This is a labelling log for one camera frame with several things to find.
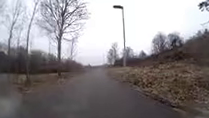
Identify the dry grass verge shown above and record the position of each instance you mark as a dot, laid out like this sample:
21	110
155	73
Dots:
36	79

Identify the grey street lamp pole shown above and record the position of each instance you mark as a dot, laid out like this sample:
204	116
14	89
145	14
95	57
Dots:
123	37

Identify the dark grey asphalt path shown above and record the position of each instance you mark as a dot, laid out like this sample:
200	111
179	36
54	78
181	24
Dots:
90	99

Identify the dark hedge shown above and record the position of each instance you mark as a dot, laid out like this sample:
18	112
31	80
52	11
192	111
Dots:
42	65

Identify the bushes and trees on slope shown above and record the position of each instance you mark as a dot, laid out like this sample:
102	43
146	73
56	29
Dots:
179	49

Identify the dry grass slope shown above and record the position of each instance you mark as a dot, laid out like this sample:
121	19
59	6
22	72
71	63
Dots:
170	81

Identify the large bare tree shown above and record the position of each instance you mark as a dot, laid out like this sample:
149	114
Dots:
59	30

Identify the row of bare trees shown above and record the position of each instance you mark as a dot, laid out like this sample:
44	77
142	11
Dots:
27	47

